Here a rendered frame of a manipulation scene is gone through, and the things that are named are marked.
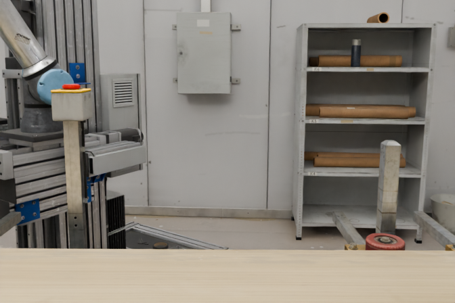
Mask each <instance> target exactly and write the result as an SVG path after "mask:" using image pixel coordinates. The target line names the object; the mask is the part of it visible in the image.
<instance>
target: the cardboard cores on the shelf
mask: <svg viewBox="0 0 455 303"><path fill-rule="evenodd" d="M401 66H402V56H401V55H361V57H360V67H401ZM309 67H351V55H319V56H318V57H310V58H309ZM305 115H306V116H319V117H320V118H383V119H408V118H414V117H415V115H416V108H415V107H414V106H401V105H374V104H318V103H310V104H305ZM304 160H313V166H314V167H364V168H379V165H380V154H377V153H347V152H317V151H305V152H304ZM405 166H406V159H405V158H403V155H402V154H400V162H399V167H400V168H405Z"/></svg>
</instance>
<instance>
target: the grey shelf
mask: <svg viewBox="0 0 455 303"><path fill-rule="evenodd" d="M437 24H438V23H302V25H300V27H298V28H297V53H296V68H295V70H296V78H295V127H294V152H293V177H292V216H291V220H294V221H295V224H296V228H297V235H296V240H301V234H302V227H336V225H335V224H334V222H333V221H332V211H343V213H344V214H345V216H346V217H347V218H348V219H349V221H350V222H351V224H352V225H353V226H354V227H355V228H376V211H377V199H378V177H379V168H364V167H314V166H313V160H304V152H347V153H377V154H380V153H381V143H382V142H383V141H385V140H394V141H396V142H398V143H399V144H400V145H401V149H402V155H403V158H405V159H406V166H405V168H399V183H398V190H399V198H398V193H397V200H398V206H397V213H396V224H395V228H396V229H417V233H416V239H414V241H415V242H416V243H422V240H421V238H422V228H421V227H420V226H419V225H418V224H416V223H415V222H414V221H413V212H414V211H424V202H425V185H426V175H427V158H428V148H429V131H430V121H431V104H432V95H433V77H434V68H435V51H436V41H437ZM409 32H410V34H409ZM408 36H409V44H408ZM353 39H361V55H401V56H402V66H401V67H309V58H310V57H318V56H319V55H351V46H352V40H353ZM407 56H408V65H407ZM406 72H407V75H406ZM405 88H406V96H405ZM404 98H405V106H414V107H415V108H416V115H415V117H414V118H408V119H383V118H320V117H319V116H306V115H305V104H310V103H318V104H374V105H401V106H404ZM403 125H404V126H403ZM402 129H403V136H402ZM299 229H300V230H299ZM299 232H300V233H299Z"/></svg>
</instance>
